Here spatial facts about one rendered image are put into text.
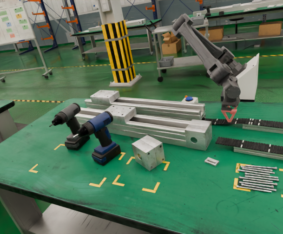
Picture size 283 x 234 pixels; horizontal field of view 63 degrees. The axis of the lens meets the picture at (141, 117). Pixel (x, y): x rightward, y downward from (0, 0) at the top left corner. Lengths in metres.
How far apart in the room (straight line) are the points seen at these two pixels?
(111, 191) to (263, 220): 0.52
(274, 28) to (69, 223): 5.27
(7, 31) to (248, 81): 5.96
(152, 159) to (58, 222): 0.97
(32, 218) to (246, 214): 1.37
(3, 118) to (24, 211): 1.05
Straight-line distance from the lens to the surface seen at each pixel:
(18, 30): 6.54
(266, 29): 5.87
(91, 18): 10.58
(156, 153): 0.98
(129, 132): 1.22
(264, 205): 0.87
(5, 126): 2.52
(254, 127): 1.21
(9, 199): 1.66
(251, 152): 1.06
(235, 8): 5.91
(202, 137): 1.03
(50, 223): 1.78
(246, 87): 1.48
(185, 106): 1.30
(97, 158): 1.08
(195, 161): 1.01
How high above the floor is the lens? 1.42
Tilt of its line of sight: 27 degrees down
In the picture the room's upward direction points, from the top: 11 degrees counter-clockwise
